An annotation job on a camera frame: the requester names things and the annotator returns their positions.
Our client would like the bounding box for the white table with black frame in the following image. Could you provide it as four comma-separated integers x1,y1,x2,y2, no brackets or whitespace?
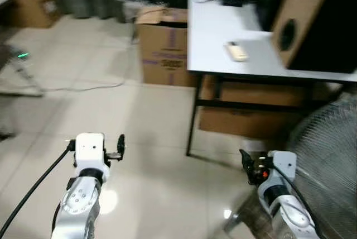
185,0,357,157

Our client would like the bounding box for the open printed cardboard box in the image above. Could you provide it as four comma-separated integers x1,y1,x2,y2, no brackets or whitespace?
136,6,200,88

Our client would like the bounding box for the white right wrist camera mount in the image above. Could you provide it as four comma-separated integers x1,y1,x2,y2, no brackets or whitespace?
269,150,298,188

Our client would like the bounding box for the brown and black speaker box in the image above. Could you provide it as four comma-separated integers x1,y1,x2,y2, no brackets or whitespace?
271,0,357,74

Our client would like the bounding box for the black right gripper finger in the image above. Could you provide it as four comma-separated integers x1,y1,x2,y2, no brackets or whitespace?
239,149,256,185

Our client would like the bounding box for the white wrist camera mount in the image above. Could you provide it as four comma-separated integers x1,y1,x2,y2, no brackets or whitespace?
269,150,298,188
74,133,110,182

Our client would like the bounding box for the stand with green light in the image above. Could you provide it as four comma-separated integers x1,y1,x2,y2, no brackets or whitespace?
0,42,46,98

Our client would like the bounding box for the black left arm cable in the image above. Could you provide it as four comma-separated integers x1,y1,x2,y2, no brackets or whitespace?
0,140,76,237

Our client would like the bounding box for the cream remote control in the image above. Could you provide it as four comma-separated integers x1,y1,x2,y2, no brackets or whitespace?
224,41,249,63

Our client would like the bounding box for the long plain cardboard box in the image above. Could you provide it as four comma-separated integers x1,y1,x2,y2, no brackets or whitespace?
197,76,338,140

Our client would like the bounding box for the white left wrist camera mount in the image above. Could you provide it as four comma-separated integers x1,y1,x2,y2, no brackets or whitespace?
74,133,110,182

